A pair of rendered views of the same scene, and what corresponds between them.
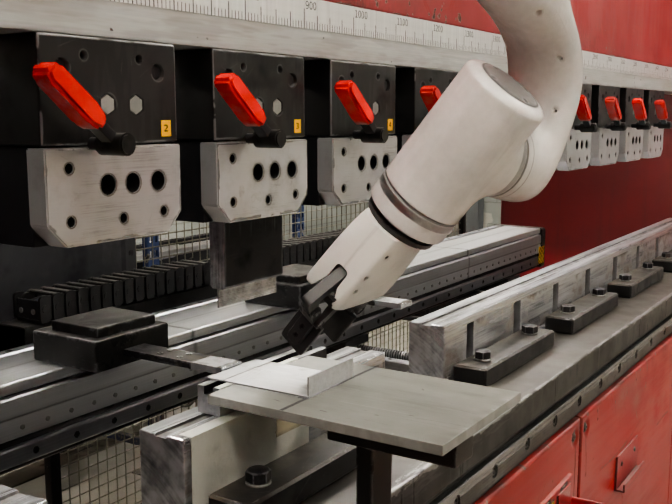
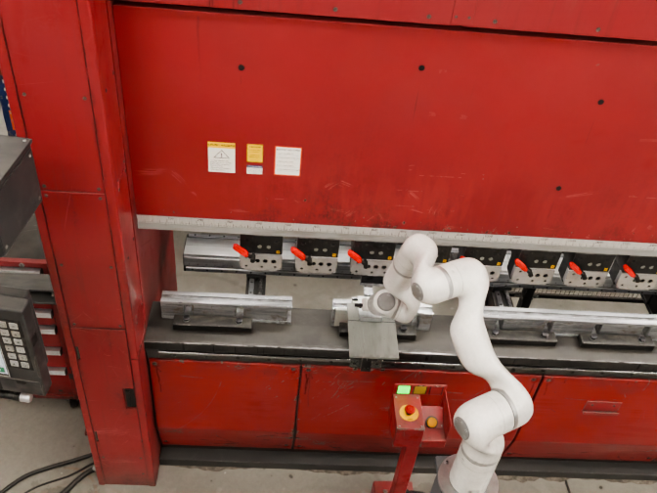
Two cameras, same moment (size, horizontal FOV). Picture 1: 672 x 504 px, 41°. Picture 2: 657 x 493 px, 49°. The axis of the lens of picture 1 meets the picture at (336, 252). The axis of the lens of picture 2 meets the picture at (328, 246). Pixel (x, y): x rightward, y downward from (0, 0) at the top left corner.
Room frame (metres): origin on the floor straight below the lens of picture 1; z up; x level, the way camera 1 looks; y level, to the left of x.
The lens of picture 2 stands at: (-0.41, -1.34, 3.02)
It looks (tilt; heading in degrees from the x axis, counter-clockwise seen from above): 42 degrees down; 52
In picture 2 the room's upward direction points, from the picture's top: 7 degrees clockwise
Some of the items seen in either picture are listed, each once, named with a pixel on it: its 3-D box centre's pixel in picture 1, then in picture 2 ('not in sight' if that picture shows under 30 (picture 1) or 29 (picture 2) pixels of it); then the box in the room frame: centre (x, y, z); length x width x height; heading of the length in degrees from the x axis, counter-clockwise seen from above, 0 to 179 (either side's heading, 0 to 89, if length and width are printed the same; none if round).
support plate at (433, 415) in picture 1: (364, 397); (372, 330); (0.88, -0.03, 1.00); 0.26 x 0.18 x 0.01; 57
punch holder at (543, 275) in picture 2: not in sight; (533, 260); (1.44, -0.22, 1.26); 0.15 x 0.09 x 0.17; 147
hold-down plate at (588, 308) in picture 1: (583, 310); (616, 341); (1.77, -0.50, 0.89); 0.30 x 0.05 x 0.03; 147
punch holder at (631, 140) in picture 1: (616, 124); not in sight; (2.12, -0.65, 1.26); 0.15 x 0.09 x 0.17; 147
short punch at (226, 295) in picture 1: (247, 256); (373, 277); (0.96, 0.10, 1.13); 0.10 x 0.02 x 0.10; 147
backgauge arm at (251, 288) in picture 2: not in sight; (257, 262); (0.79, 0.66, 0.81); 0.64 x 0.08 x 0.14; 57
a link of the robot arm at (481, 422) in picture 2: not in sight; (481, 429); (0.74, -0.68, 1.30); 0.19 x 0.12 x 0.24; 175
